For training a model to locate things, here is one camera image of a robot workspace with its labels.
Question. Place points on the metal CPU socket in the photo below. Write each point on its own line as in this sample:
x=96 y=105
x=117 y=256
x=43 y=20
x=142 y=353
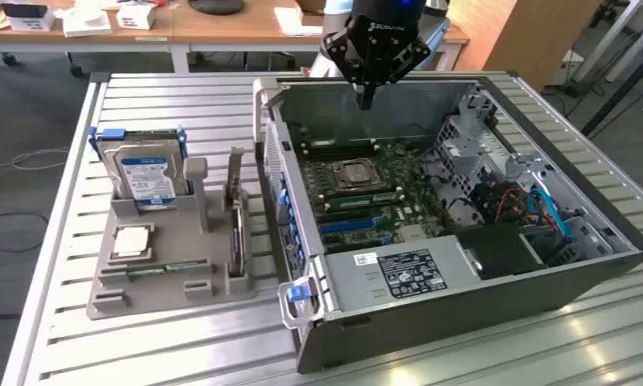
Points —
x=338 y=177

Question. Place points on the metal disk bay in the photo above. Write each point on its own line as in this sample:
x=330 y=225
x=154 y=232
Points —
x=583 y=241

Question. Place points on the grey power supply unit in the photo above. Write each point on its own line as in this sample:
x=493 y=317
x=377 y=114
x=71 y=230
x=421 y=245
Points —
x=353 y=277

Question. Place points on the black RAM slot bank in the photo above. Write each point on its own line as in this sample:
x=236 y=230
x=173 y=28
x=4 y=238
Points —
x=337 y=146
x=348 y=195

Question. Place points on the loose silver CPU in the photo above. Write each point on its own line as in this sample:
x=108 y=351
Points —
x=130 y=241

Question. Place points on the black round base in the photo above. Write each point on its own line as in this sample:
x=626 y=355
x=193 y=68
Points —
x=214 y=6

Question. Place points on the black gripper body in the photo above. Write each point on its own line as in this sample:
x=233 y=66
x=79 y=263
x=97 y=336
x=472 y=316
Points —
x=386 y=24

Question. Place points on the black fan shroud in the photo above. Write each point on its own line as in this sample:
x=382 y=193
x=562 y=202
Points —
x=498 y=249

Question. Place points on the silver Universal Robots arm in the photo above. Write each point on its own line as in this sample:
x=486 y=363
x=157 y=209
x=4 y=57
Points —
x=337 y=18

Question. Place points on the white box with black lid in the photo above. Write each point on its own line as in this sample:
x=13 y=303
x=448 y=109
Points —
x=29 y=20

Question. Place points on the white table frame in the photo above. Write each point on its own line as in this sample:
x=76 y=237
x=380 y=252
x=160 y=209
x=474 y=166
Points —
x=611 y=40

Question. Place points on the blue case latch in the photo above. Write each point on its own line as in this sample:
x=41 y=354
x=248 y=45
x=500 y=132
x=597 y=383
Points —
x=298 y=293

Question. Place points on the wooden cabinet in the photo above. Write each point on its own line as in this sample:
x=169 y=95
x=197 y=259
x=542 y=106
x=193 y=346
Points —
x=530 y=40

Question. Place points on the open black PC case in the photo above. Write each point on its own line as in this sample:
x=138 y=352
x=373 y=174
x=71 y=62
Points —
x=514 y=321

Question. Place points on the white paper stack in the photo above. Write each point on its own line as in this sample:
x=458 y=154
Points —
x=294 y=24

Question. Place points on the installed green RAM stick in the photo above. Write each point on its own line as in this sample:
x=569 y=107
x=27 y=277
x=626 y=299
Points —
x=361 y=202

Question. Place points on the perforated metal drive cage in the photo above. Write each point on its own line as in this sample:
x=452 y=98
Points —
x=461 y=161

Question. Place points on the installed CPU with paste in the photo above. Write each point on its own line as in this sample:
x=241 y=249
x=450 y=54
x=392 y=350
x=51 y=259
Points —
x=358 y=173

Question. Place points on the brown cardboard box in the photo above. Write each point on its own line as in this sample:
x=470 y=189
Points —
x=310 y=6

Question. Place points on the grey parts rack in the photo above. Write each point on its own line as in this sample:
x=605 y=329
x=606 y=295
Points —
x=182 y=249

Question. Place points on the green motherboard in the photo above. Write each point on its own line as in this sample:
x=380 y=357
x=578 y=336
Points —
x=408 y=189

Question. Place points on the loose green RAM stick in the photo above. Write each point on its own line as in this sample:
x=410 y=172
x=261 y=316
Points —
x=185 y=266

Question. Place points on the black Nvidia graphics card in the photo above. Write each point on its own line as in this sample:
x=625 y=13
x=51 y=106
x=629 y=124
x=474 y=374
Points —
x=238 y=241

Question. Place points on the white printed box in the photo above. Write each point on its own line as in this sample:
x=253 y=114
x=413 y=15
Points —
x=134 y=17

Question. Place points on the white stacked container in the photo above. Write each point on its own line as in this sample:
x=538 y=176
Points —
x=85 y=24

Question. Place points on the wooden desk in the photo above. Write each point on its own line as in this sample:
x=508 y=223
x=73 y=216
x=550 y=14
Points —
x=220 y=28

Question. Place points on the black caster wheel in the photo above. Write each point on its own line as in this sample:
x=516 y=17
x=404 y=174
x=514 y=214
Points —
x=76 y=70
x=9 y=59

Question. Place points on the black slanted pole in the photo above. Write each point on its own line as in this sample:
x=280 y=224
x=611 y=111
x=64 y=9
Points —
x=627 y=88

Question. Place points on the white floor box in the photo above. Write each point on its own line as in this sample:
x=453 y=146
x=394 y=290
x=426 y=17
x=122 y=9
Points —
x=565 y=68

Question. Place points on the hard disk with blue carrier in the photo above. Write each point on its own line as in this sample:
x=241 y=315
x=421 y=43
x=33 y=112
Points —
x=144 y=173

